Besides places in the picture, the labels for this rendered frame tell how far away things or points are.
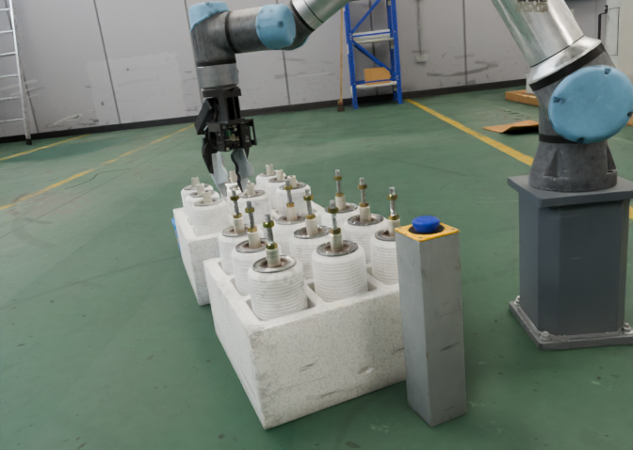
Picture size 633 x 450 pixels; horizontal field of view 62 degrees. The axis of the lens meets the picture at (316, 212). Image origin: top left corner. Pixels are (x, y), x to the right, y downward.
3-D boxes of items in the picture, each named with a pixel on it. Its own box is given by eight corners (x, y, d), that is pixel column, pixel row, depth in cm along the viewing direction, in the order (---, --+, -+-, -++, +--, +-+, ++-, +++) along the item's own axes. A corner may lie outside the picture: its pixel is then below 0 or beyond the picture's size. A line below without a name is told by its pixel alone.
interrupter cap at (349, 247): (367, 249, 92) (366, 246, 92) (332, 262, 88) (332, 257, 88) (342, 240, 99) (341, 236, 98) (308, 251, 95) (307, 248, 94)
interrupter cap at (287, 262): (267, 256, 94) (267, 253, 94) (304, 259, 91) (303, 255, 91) (243, 273, 88) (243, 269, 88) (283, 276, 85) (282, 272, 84)
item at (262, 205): (272, 248, 154) (264, 188, 149) (282, 258, 145) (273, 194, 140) (240, 255, 151) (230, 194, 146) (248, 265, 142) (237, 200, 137)
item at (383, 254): (385, 309, 109) (379, 225, 104) (431, 313, 104) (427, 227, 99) (369, 331, 100) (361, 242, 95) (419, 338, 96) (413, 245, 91)
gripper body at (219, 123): (222, 155, 99) (212, 90, 96) (205, 152, 106) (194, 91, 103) (258, 148, 103) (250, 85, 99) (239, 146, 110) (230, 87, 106)
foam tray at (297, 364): (365, 290, 135) (359, 223, 130) (460, 361, 100) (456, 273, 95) (215, 332, 122) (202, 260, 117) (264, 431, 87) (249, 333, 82)
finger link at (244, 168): (251, 195, 106) (239, 152, 102) (239, 191, 110) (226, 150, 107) (265, 190, 107) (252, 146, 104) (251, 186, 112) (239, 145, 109)
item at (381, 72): (388, 82, 688) (387, 66, 682) (390, 82, 664) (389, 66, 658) (365, 84, 690) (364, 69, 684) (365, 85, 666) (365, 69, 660)
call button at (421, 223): (430, 226, 81) (429, 213, 81) (445, 232, 78) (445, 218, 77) (407, 232, 80) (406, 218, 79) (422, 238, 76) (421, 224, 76)
